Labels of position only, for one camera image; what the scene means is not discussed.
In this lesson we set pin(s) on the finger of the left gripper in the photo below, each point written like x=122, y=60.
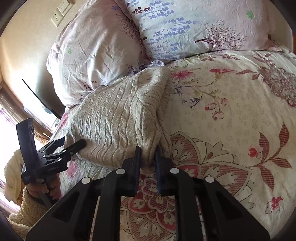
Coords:
x=51, y=147
x=66, y=154

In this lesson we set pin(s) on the white wall socket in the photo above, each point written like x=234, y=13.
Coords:
x=56, y=18

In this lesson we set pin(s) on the lavender print right pillow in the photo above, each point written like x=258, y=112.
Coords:
x=172, y=30

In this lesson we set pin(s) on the black framed wall mirror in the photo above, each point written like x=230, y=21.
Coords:
x=50, y=110

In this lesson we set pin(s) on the cream fleece sleeve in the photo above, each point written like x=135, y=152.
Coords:
x=31, y=209

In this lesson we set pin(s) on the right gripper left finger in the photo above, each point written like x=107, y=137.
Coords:
x=91, y=209

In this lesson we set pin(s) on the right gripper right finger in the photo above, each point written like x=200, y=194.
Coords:
x=204, y=209

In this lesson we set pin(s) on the pink floral left pillow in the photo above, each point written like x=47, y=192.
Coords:
x=99, y=45

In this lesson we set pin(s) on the floral bed quilt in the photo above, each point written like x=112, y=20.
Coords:
x=231, y=116

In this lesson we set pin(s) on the white wall switch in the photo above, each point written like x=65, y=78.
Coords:
x=65, y=6

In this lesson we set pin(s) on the person left hand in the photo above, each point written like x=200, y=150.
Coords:
x=35, y=188

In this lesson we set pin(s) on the beige cable knit sweater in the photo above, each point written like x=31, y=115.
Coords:
x=116, y=119

